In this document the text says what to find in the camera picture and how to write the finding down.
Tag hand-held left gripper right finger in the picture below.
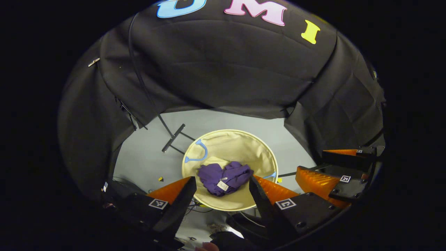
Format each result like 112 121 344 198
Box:
248 174 349 242

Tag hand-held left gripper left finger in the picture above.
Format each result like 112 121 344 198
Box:
113 176 198 245

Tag purple ribbed knit garment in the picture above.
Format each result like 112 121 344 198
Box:
197 161 254 198

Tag cream round laundry hamper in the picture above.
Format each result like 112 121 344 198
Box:
181 129 279 212

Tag black clothes rack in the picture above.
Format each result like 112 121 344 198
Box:
128 13 297 179

